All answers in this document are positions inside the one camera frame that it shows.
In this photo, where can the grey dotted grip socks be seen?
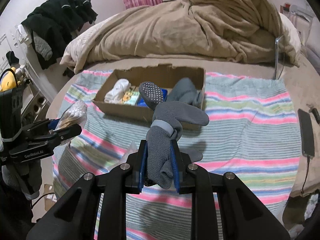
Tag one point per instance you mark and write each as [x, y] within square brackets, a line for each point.
[166, 126]

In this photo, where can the white quilted duvet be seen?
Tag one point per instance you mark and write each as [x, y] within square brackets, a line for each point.
[74, 48]

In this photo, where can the yellow plush toy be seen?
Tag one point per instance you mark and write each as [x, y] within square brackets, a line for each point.
[8, 79]

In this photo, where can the black clothes pile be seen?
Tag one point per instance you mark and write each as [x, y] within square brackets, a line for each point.
[55, 21]

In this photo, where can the white socks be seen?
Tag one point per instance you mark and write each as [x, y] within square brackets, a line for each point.
[115, 95]

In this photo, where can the grey-blue socks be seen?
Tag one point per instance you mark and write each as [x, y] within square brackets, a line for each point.
[186, 92]

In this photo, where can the dark tablet leaning upright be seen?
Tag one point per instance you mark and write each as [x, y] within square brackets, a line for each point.
[279, 62]

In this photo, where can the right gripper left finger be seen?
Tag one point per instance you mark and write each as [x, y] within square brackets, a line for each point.
[136, 174]

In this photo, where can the open cardboard box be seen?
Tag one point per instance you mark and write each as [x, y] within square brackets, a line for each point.
[165, 76]

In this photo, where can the cotton swabs bag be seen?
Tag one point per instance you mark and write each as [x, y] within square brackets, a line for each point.
[75, 114]

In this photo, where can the striped pastel towel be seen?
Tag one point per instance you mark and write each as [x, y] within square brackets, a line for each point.
[253, 132]

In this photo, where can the grey sock hanging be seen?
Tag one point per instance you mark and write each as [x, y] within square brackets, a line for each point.
[42, 47]

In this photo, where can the black smartphone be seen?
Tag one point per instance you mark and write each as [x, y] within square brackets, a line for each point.
[308, 143]

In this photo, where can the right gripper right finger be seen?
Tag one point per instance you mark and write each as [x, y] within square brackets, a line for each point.
[183, 170]

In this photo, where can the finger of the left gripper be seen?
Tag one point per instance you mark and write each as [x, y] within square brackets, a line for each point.
[62, 133]
[53, 124]

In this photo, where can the cartoon printed tissue pack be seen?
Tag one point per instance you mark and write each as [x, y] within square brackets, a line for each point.
[131, 96]

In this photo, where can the blue tissue pack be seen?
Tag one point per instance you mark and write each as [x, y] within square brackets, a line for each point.
[152, 95]

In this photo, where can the beige fleece blanket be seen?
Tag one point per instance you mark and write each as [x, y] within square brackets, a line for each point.
[229, 30]

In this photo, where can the white floral pillow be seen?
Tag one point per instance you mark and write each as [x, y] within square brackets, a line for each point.
[290, 43]

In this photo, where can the white shelf unit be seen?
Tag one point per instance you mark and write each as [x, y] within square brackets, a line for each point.
[35, 104]

